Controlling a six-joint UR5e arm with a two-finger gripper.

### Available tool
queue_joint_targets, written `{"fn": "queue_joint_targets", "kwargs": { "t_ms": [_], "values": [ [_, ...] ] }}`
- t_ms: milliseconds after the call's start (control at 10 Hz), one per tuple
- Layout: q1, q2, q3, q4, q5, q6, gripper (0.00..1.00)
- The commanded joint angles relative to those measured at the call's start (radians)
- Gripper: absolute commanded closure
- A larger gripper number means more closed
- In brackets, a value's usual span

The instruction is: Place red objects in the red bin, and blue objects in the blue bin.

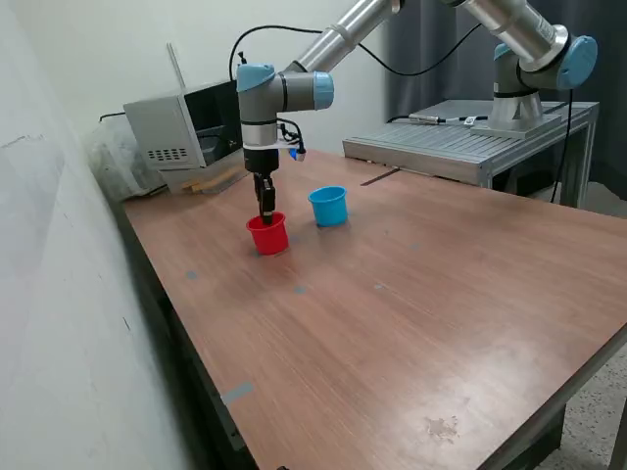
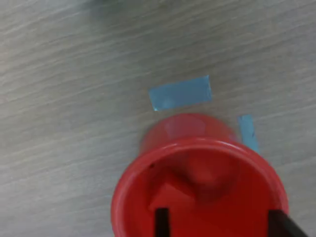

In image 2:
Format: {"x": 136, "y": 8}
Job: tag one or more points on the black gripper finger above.
{"x": 162, "y": 222}
{"x": 281, "y": 224}

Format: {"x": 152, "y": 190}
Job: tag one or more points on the red cube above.
{"x": 172, "y": 197}

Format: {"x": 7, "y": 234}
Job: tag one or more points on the red plastic cup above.
{"x": 133, "y": 197}

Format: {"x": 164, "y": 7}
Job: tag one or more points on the blue tape piece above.
{"x": 180, "y": 93}
{"x": 248, "y": 133}

